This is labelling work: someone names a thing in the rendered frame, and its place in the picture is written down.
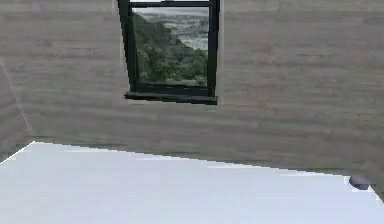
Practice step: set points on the black framed window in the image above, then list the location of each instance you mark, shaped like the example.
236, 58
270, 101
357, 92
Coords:
171, 50

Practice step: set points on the white table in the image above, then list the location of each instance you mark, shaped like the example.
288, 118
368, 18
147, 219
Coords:
166, 190

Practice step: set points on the small dark grey oval object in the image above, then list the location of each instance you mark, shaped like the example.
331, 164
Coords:
359, 182

